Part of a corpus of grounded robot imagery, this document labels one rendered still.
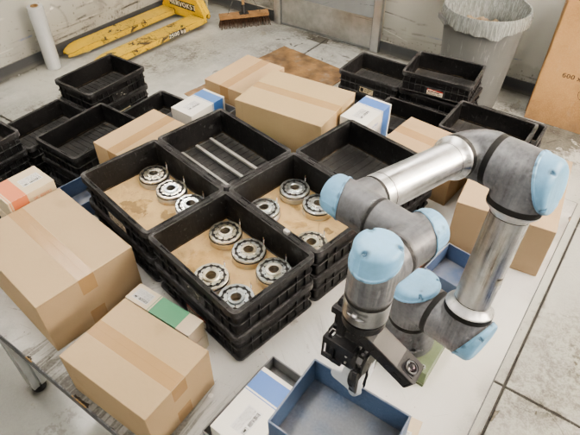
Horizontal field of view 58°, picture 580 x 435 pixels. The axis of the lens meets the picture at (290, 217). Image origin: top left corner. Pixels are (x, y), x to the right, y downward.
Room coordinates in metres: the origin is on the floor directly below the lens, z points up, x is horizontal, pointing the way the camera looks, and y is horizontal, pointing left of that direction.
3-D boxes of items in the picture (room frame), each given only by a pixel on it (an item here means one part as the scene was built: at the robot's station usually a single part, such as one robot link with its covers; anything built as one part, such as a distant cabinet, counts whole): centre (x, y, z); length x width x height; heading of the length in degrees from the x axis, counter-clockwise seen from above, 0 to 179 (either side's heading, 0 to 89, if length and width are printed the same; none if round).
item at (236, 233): (1.17, 0.20, 0.86); 0.10 x 0.10 x 0.01
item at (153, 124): (1.71, 0.56, 0.78); 0.30 x 0.22 x 0.16; 142
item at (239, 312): (1.04, 0.17, 0.92); 0.40 x 0.30 x 0.02; 44
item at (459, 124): (2.19, -0.97, 0.37); 0.40 x 0.30 x 0.45; 54
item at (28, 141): (2.38, 1.29, 0.31); 0.40 x 0.30 x 0.34; 144
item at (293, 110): (1.93, -0.02, 0.80); 0.40 x 0.30 x 0.20; 59
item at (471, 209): (1.37, -0.76, 0.80); 0.40 x 0.30 x 0.20; 152
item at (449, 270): (1.09, -0.54, 0.74); 0.20 x 0.15 x 0.07; 47
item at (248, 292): (0.91, 0.15, 0.86); 0.10 x 0.10 x 0.01
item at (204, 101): (1.98, 0.39, 0.80); 0.20 x 0.12 x 0.09; 143
